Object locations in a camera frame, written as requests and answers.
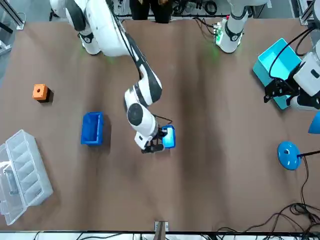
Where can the aluminium frame post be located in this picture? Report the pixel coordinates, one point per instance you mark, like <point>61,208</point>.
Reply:
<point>17,17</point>
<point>306,15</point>

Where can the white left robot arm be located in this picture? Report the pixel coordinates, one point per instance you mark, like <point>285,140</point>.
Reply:
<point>232,35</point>

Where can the blue desk lamp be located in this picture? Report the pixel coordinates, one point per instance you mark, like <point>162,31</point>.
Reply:
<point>288,155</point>

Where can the orange button box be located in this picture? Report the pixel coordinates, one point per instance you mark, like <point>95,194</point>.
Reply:
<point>40,91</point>

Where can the aluminium camera post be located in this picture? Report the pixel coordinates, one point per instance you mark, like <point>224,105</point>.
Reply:
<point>161,230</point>

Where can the dark blue storage bin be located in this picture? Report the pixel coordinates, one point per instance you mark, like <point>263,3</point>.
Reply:
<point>91,141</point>

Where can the cyan storage box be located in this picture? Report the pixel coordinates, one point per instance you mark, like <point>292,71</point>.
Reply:
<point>275,57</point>

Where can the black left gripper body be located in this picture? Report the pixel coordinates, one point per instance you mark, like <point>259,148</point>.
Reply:
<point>292,83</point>

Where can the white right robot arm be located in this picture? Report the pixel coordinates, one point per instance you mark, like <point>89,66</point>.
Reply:
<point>107,30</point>

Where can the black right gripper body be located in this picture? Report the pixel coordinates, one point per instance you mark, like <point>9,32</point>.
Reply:
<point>157,138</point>

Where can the small blue parts tray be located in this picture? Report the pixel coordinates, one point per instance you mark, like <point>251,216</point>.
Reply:
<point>169,137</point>

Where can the clear plastic organizer case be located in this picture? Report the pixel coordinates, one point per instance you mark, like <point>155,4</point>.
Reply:
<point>25,170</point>

